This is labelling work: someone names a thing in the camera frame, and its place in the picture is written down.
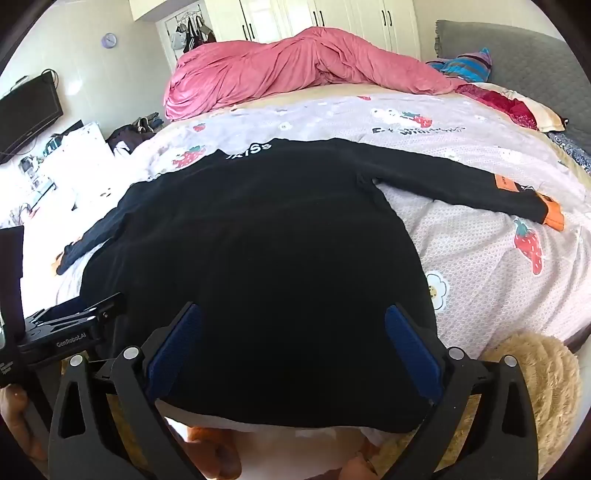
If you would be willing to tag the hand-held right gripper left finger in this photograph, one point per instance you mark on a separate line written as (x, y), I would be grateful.
(178, 341)

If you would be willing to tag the white wardrobe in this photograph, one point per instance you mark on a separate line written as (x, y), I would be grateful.
(295, 14)

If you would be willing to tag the person's left hand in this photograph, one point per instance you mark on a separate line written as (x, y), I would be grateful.
(13, 420)

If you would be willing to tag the dark blue patterned pillow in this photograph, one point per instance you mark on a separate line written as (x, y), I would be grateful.
(575, 147)

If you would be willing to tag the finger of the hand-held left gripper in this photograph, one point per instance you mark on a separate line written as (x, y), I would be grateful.
(69, 314)

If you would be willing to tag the white printed garment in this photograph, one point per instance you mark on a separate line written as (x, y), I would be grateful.
(286, 447)

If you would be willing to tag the purple wall clock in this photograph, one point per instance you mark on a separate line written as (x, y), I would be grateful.
(109, 40)

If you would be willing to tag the pink duvet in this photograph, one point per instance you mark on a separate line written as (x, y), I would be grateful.
(258, 69)

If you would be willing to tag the black sweater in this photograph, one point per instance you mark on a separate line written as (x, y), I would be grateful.
(258, 240)

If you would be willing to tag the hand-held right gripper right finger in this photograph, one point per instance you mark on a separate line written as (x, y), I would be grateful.
(411, 344)

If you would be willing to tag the red patterned pillow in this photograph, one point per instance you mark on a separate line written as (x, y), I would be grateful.
(503, 104)

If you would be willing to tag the strawberry print quilt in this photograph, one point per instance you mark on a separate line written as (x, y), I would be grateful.
(461, 240)

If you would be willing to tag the blue striped cloth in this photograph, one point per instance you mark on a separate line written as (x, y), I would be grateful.
(466, 67)

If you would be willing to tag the grey padded headboard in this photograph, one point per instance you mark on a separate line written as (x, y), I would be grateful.
(531, 69)

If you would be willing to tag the black television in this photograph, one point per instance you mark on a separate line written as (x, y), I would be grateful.
(27, 115)

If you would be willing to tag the white drawer cabinet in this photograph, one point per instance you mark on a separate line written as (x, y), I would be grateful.
(78, 152)

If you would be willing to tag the hanging clothes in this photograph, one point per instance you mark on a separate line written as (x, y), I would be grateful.
(191, 37)

